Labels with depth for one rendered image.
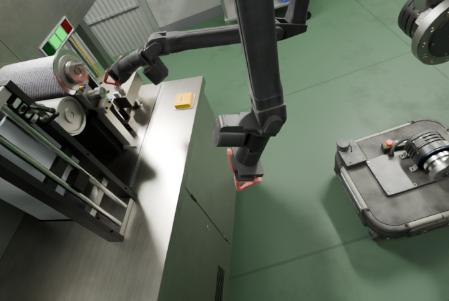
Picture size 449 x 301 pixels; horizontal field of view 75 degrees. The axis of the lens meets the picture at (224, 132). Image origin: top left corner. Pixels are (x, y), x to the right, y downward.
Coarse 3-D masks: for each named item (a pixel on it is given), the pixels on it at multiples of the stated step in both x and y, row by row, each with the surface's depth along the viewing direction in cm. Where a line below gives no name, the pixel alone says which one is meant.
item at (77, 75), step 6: (72, 60) 93; (66, 66) 92; (72, 66) 93; (66, 72) 92; (72, 72) 93; (78, 72) 95; (84, 72) 98; (72, 78) 92; (78, 78) 95; (84, 78) 98
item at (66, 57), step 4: (64, 56) 92; (68, 56) 94; (72, 56) 96; (60, 60) 91; (64, 60) 92; (68, 60) 94; (60, 64) 90; (60, 68) 90; (60, 72) 90; (60, 76) 90; (64, 76) 92; (64, 80) 91; (84, 80) 100; (68, 84) 93; (72, 84) 94; (76, 84) 96; (80, 84) 98; (72, 88) 94; (76, 88) 96
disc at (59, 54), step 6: (60, 54) 91; (66, 54) 94; (72, 54) 96; (54, 60) 89; (54, 66) 89; (84, 66) 101; (54, 72) 88; (60, 78) 90; (60, 84) 90; (66, 90) 92; (72, 90) 95
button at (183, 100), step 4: (188, 92) 125; (176, 96) 125; (180, 96) 124; (184, 96) 124; (188, 96) 123; (192, 96) 125; (176, 100) 124; (180, 100) 123; (184, 100) 122; (188, 100) 121; (176, 104) 122; (180, 104) 121; (184, 104) 121; (188, 104) 121; (176, 108) 124
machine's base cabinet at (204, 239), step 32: (192, 160) 119; (224, 160) 164; (192, 192) 115; (224, 192) 158; (192, 224) 112; (224, 224) 152; (192, 256) 110; (224, 256) 147; (192, 288) 107; (224, 288) 142
